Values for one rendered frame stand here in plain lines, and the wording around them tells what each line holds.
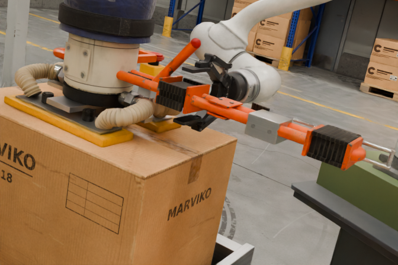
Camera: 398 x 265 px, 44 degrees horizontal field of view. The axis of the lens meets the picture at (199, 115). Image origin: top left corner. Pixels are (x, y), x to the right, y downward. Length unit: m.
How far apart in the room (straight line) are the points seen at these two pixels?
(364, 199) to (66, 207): 0.88
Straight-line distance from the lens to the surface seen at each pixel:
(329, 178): 1.65
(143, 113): 1.09
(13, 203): 1.26
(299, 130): 0.98
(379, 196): 1.54
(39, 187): 1.17
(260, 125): 0.97
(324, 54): 9.93
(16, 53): 4.23
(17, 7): 4.15
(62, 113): 1.19
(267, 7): 1.39
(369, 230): 1.47
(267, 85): 1.32
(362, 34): 9.75
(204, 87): 1.08
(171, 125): 1.25
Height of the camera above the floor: 1.33
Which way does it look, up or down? 16 degrees down
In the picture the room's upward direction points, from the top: 11 degrees clockwise
